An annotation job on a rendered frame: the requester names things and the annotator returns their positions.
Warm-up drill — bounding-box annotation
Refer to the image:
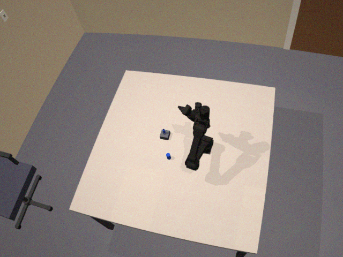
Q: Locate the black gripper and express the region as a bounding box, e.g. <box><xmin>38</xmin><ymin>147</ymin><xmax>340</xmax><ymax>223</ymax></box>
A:
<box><xmin>178</xmin><ymin>104</ymin><xmax>200</xmax><ymax>122</ymax></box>

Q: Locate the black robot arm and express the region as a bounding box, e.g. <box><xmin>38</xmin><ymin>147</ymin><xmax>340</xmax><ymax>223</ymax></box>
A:
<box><xmin>185</xmin><ymin>102</ymin><xmax>213</xmax><ymax>171</ymax></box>

